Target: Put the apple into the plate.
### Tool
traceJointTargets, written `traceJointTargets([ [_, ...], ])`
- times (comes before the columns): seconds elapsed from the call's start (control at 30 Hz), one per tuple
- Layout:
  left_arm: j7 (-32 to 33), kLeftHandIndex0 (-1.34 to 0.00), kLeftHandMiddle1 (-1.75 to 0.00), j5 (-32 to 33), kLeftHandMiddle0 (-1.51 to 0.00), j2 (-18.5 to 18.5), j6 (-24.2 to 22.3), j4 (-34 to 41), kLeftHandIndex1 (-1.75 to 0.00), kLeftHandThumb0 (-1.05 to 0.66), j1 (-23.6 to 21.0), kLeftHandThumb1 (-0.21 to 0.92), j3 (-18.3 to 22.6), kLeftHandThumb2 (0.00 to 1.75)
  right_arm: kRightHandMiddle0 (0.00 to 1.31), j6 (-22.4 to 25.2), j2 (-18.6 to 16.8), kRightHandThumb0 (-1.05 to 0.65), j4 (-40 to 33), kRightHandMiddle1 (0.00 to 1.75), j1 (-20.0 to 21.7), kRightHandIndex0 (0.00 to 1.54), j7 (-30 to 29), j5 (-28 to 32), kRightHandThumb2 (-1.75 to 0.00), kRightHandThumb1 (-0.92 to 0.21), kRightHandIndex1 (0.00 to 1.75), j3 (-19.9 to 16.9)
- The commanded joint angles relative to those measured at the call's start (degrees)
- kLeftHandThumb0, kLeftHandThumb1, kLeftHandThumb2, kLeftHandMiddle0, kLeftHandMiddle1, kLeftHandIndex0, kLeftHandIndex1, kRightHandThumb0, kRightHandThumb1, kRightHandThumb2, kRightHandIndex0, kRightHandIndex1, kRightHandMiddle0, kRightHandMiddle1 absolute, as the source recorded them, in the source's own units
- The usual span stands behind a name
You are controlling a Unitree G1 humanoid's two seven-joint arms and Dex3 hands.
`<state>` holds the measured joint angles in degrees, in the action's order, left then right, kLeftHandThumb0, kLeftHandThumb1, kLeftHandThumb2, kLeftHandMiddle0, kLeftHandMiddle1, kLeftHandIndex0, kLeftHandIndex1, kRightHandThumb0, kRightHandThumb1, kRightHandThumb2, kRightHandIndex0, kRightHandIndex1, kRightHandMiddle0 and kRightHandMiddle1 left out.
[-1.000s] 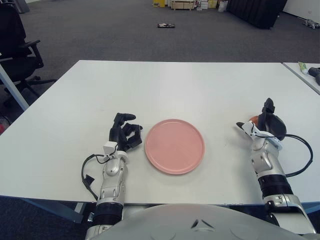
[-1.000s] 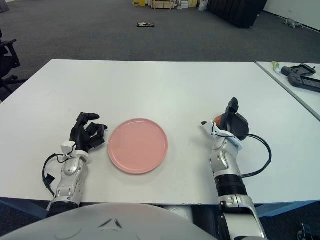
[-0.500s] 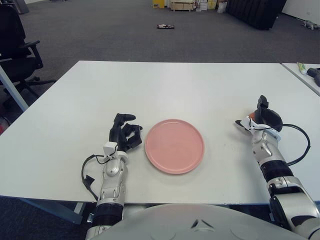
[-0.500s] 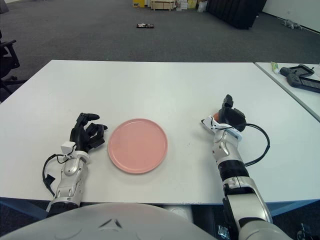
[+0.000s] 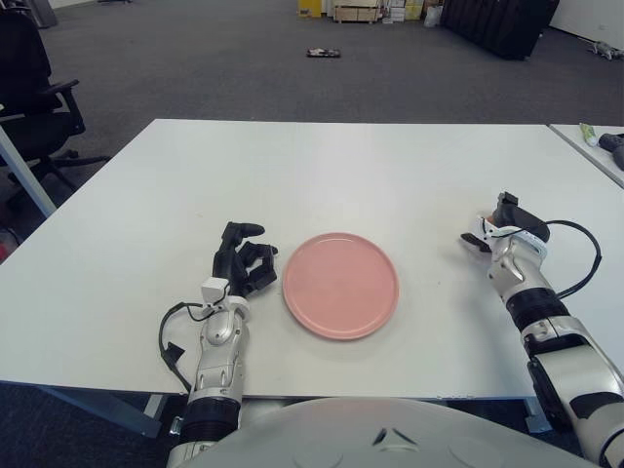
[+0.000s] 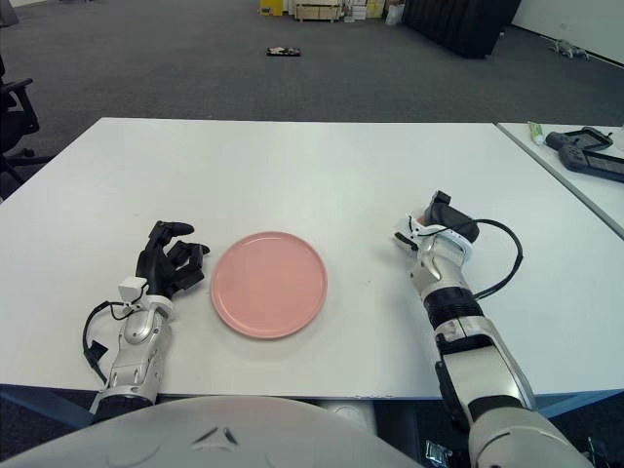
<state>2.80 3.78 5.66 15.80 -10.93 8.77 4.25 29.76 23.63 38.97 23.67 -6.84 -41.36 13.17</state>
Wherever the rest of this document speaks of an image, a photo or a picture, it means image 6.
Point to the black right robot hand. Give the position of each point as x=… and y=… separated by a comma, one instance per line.
x=451, y=219

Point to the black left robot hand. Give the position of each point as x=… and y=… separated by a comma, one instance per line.
x=153, y=265

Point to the red yellow apple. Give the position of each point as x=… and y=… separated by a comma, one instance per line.
x=418, y=218

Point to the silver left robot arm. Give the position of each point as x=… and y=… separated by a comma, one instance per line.
x=139, y=341

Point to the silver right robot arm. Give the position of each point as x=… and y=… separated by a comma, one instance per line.
x=487, y=351

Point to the pink round plate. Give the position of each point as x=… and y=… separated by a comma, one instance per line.
x=269, y=285

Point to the green white tube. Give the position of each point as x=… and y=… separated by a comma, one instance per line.
x=536, y=132

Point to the black handheld controller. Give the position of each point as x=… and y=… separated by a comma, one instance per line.
x=599, y=166
x=556, y=140

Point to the grey robot torso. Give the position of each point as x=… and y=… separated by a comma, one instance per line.
x=219, y=439

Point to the black fabric partition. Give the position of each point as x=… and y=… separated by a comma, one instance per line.
x=458, y=27

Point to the black office chair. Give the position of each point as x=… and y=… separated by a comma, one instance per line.
x=14, y=122

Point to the grey robot dog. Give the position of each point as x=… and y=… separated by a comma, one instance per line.
x=568, y=49

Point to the white plastic bag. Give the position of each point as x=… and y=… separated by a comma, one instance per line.
x=393, y=14

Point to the pile of white boxes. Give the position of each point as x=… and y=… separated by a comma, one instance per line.
x=363, y=10

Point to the black flat tray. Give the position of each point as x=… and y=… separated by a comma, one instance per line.
x=284, y=51

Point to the wooden crate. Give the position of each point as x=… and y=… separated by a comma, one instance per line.
x=317, y=10

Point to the yellow box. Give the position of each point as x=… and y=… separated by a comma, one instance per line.
x=270, y=7

